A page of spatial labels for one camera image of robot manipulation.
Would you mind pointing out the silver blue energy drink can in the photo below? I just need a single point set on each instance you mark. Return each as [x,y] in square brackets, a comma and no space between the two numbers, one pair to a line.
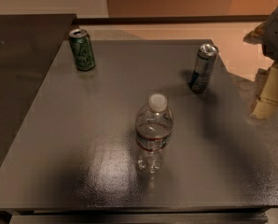
[204,67]

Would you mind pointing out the green soda can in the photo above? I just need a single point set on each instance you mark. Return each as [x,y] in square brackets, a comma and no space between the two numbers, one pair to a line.
[82,49]

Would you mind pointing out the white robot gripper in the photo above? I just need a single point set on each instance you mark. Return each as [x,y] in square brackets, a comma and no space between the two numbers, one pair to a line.
[267,101]

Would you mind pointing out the clear plastic water bottle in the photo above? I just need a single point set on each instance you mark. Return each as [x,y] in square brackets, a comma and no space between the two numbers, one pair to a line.
[153,126]

